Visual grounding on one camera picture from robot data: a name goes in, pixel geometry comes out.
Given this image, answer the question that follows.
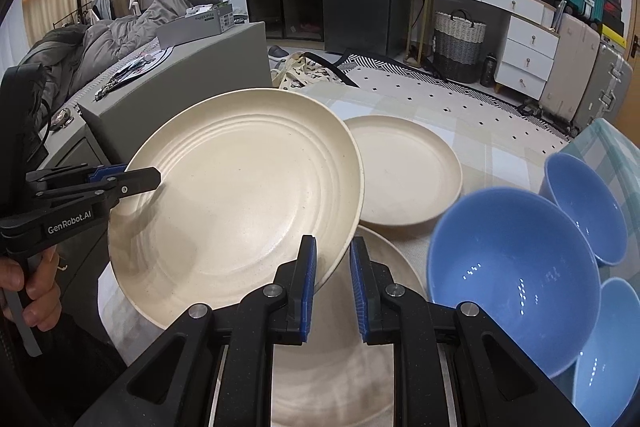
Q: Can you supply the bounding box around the cream plate front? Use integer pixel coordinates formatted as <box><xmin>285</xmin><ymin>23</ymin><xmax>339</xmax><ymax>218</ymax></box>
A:
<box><xmin>269</xmin><ymin>223</ymin><xmax>429</xmax><ymax>427</ymax></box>

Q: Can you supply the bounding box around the cream plate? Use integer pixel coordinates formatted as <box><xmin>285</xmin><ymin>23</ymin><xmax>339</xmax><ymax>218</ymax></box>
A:
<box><xmin>108</xmin><ymin>88</ymin><xmax>364</xmax><ymax>329</ymax></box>
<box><xmin>269</xmin><ymin>223</ymin><xmax>429</xmax><ymax>427</ymax></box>
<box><xmin>346</xmin><ymin>115</ymin><xmax>463</xmax><ymax>228</ymax></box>

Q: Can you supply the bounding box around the large dark blue bowl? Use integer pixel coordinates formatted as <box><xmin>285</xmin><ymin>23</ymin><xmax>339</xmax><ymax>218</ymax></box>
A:
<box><xmin>425</xmin><ymin>186</ymin><xmax>601</xmax><ymax>377</ymax></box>

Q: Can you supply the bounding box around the light blue bowl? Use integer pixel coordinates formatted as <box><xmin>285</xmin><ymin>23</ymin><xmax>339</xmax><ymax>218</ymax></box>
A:
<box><xmin>572</xmin><ymin>277</ymin><xmax>639</xmax><ymax>426</ymax></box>

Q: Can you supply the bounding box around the small dark blue bowl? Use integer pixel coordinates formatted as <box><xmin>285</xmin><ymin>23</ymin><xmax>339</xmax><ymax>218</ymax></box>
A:
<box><xmin>539</xmin><ymin>153</ymin><xmax>628</xmax><ymax>267</ymax></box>

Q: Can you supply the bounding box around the person left hand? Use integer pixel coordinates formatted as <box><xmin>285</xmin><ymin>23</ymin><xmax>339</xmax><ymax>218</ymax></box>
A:
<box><xmin>0</xmin><ymin>246</ymin><xmax>62</xmax><ymax>332</ymax></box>

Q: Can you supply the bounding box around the grey bedding pile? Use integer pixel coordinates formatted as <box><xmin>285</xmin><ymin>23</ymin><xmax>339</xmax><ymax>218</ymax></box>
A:
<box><xmin>21</xmin><ymin>0</ymin><xmax>220</xmax><ymax>117</ymax></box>

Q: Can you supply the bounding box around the grey cardboard box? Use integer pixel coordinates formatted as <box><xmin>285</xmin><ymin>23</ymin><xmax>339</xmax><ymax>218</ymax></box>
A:
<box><xmin>156</xmin><ymin>2</ymin><xmax>234</xmax><ymax>49</ymax></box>

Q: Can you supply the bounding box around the patterned tote bag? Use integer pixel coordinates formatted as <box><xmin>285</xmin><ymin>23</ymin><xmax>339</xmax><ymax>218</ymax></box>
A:
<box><xmin>270</xmin><ymin>51</ymin><xmax>358</xmax><ymax>91</ymax></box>

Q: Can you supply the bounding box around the teal plaid tablecloth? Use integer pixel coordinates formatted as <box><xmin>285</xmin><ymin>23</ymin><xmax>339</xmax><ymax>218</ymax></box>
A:
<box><xmin>562</xmin><ymin>118</ymin><xmax>640</xmax><ymax>291</ymax></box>

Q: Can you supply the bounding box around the black water bottle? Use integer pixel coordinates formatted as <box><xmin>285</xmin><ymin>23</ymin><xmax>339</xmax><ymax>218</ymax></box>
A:
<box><xmin>480</xmin><ymin>53</ymin><xmax>498</xmax><ymax>88</ymax></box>

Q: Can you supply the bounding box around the wooden door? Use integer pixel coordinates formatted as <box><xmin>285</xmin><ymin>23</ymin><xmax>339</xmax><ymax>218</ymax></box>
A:
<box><xmin>615</xmin><ymin>0</ymin><xmax>640</xmax><ymax>145</ymax></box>

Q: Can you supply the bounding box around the silver aluminium suitcase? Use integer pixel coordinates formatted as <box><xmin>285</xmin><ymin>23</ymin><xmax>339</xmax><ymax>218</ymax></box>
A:
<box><xmin>572</xmin><ymin>42</ymin><xmax>632</xmax><ymax>136</ymax></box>

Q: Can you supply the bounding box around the woven laundry basket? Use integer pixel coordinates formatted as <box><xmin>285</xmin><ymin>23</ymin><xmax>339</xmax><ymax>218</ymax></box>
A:
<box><xmin>434</xmin><ymin>9</ymin><xmax>487</xmax><ymax>83</ymax></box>

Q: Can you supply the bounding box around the white drawer desk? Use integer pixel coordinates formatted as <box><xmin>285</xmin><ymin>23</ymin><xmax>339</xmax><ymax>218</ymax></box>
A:
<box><xmin>402</xmin><ymin>0</ymin><xmax>561</xmax><ymax>102</ymax></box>

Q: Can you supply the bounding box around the beige suitcase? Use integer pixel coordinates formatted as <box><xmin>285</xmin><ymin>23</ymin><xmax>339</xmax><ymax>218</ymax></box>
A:
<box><xmin>539</xmin><ymin>14</ymin><xmax>600</xmax><ymax>122</ymax></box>

